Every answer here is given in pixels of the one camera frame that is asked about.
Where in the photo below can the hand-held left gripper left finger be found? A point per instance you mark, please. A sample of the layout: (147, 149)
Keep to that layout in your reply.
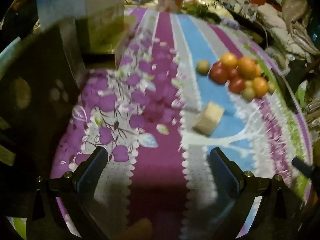
(91, 171)

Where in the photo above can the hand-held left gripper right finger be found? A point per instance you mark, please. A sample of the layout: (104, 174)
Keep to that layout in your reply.
(222, 173)

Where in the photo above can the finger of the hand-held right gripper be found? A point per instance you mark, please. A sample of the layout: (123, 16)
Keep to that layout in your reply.
(301, 166)

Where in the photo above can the small green fruit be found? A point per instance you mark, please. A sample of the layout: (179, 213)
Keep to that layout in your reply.
(248, 83)
(271, 87)

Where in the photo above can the yellow-green round fruit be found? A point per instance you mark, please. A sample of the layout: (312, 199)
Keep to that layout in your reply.
(248, 93)
(202, 67)

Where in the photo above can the small orange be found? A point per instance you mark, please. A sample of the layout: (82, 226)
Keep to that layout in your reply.
(228, 60)
(260, 87)

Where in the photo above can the large red tomato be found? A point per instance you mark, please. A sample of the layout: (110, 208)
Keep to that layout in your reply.
(218, 73)

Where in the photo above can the large orange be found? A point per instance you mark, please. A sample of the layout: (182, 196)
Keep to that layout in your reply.
(247, 67)

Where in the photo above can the beige cube block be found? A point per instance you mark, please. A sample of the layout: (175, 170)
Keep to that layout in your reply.
(208, 118)

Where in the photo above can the striped floral blanket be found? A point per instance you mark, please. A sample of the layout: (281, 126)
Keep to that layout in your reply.
(160, 105)

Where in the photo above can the black box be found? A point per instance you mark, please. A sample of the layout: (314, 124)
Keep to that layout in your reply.
(37, 92)

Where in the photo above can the light blue cloth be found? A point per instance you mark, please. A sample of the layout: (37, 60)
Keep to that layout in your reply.
(8, 52)

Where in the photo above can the pile of clothes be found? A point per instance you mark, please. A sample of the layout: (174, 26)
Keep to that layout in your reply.
(275, 22)

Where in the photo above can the green leafy bunch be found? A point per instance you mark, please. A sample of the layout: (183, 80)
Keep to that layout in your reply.
(200, 11)

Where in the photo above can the blue and white carton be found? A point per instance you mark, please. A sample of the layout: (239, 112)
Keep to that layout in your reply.
(75, 0)

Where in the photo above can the pink packet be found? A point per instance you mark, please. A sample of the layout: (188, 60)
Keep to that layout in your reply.
(172, 2)

